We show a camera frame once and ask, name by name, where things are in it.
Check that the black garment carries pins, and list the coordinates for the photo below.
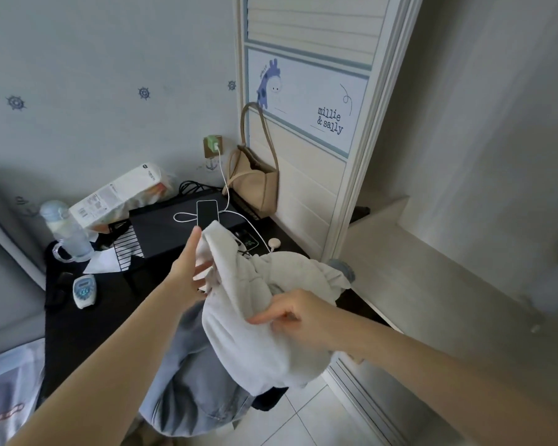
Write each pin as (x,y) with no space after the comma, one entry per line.
(268,398)

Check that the white handheld device with display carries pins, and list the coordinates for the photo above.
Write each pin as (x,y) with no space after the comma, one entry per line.
(83,291)

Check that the white hooded sweatshirt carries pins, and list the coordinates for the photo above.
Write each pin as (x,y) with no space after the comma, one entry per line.
(255,320)

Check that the person's left forearm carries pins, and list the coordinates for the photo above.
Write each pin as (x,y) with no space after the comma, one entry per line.
(111,366)

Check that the grey padded headboard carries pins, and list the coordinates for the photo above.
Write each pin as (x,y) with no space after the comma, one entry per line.
(4,274)

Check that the person's left thumb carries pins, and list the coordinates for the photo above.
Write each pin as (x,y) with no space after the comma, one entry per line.
(194,243)

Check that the white sliding wardrobe door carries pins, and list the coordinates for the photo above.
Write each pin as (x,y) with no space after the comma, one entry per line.
(316,111)

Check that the person's right thumb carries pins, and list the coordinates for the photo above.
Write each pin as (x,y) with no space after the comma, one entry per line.
(286,330)

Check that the black flat box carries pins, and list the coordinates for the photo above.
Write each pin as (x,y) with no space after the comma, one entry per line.
(167,227)

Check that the black computer mouse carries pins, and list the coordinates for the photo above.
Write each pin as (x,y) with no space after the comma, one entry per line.
(246,239)

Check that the beige shoulder handbag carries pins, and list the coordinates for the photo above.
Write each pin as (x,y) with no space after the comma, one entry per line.
(255,181)

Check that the white plastic-wrapped package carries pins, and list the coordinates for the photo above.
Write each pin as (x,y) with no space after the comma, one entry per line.
(116,195)

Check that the green charger plug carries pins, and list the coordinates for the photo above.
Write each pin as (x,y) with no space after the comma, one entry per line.
(212,143)

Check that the person's right forearm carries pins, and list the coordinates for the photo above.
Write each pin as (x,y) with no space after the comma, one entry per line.
(455,390)

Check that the blue denim jeans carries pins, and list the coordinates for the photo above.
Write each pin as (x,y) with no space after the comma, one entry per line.
(190,385)

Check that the printed bedding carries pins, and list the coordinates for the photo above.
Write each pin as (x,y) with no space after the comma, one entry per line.
(9,394)

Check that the person's left hand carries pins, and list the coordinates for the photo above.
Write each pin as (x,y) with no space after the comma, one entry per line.
(183,274)

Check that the person's right hand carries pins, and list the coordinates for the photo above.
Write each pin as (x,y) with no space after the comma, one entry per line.
(311,322)

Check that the white paper sheet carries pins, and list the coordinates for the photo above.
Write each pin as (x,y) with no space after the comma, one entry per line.
(103,264)

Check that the white round charger puck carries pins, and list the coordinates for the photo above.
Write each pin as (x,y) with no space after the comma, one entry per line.
(275,244)

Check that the black smartphone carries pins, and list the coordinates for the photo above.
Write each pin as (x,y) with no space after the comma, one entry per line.
(208,214)

